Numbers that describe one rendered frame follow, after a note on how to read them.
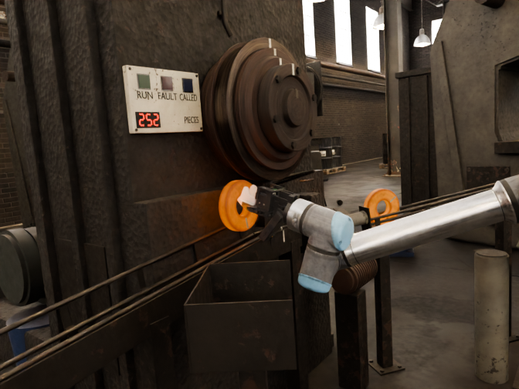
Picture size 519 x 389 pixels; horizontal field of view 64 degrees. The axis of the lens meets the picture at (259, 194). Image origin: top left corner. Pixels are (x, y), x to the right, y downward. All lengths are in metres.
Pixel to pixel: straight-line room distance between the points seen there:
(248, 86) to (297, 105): 0.18
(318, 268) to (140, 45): 0.78
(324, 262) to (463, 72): 3.08
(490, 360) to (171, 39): 1.67
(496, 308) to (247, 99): 1.25
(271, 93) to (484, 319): 1.22
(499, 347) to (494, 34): 2.62
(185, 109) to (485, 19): 3.05
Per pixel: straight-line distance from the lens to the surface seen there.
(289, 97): 1.33
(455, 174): 3.98
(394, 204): 1.82
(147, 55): 1.27
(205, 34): 1.45
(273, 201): 1.17
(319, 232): 1.07
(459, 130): 3.97
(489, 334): 1.93
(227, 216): 1.21
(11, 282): 2.35
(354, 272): 1.62
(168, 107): 1.26
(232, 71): 1.28
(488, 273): 1.84
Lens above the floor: 1.01
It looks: 7 degrees down
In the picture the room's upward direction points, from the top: 4 degrees counter-clockwise
